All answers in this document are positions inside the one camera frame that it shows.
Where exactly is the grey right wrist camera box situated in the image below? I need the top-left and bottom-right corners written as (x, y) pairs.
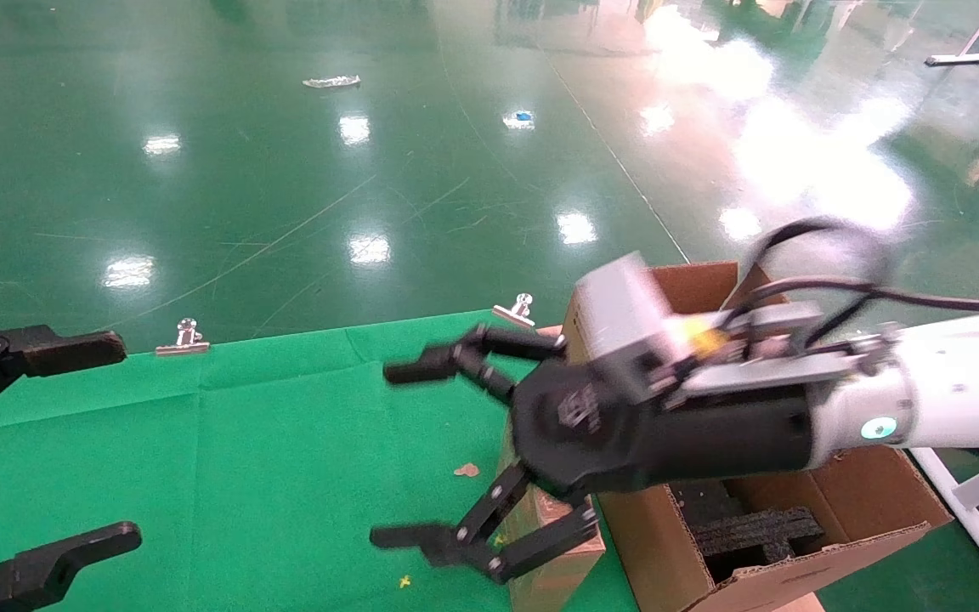
top-left (573, 252), bottom-right (694, 405)

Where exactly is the silver binder clip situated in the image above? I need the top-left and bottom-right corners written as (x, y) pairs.
top-left (155, 318), bottom-right (211, 356)
top-left (491, 292), bottom-right (536, 329)

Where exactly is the black foam cross block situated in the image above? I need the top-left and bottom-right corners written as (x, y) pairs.
top-left (689, 506), bottom-right (826, 583)

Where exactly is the green table cloth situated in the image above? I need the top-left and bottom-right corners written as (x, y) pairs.
top-left (0, 308), bottom-right (639, 612)

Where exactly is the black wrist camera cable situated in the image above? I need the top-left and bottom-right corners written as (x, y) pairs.
top-left (736, 219), bottom-right (979, 358)

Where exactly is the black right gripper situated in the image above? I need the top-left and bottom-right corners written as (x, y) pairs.
top-left (511, 357), bottom-right (815, 498)

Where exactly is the white pipe frame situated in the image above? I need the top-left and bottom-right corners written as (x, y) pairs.
top-left (913, 446), bottom-right (979, 609)

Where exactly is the small brown cardboard box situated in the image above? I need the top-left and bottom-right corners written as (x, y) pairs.
top-left (496, 421), bottom-right (608, 612)

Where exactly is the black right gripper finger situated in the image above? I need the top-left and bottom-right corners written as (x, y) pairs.
top-left (369, 459), bottom-right (601, 586)
top-left (383, 322), bottom-right (569, 405)

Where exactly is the large open cardboard carton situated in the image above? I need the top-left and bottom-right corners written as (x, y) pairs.
top-left (557, 259), bottom-right (955, 612)

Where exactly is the grey metal camera bracket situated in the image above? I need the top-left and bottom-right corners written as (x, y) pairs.
top-left (659, 303), bottom-right (903, 400)

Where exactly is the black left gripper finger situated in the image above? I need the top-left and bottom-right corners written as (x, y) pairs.
top-left (0, 320), bottom-right (127, 436)
top-left (0, 521), bottom-right (143, 612)

